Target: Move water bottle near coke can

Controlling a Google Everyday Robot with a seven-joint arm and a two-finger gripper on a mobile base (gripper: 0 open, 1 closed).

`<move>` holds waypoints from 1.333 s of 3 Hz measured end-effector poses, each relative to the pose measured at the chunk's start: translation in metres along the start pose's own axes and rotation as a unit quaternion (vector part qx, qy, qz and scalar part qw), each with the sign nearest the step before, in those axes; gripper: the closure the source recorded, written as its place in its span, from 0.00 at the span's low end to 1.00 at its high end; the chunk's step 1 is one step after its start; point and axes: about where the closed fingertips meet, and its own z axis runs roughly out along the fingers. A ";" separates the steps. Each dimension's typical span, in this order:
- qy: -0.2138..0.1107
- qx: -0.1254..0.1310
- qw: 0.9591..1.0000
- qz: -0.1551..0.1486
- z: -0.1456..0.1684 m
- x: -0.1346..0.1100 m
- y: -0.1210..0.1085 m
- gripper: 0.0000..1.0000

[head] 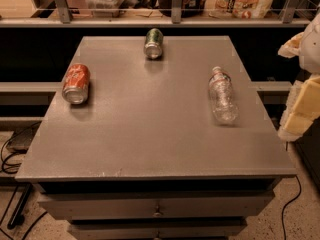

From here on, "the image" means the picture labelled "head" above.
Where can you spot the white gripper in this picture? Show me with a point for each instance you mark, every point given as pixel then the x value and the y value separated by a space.
pixel 311 52

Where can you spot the grey drawer cabinet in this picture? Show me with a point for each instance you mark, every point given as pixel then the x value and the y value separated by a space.
pixel 145 158

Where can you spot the green soda can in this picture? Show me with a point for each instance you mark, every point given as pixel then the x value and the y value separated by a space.
pixel 153 44

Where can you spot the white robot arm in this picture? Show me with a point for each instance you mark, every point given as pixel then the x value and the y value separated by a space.
pixel 309 49

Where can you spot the colourful snack bag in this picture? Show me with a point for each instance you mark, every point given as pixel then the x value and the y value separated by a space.
pixel 242 9

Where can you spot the red coke can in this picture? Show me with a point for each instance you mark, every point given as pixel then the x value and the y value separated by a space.
pixel 76 84

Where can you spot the clear plastic water bottle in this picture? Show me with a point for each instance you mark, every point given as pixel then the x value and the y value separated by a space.
pixel 221 93

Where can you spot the grey metal shelf rail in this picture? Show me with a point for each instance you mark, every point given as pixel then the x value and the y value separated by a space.
pixel 140 13

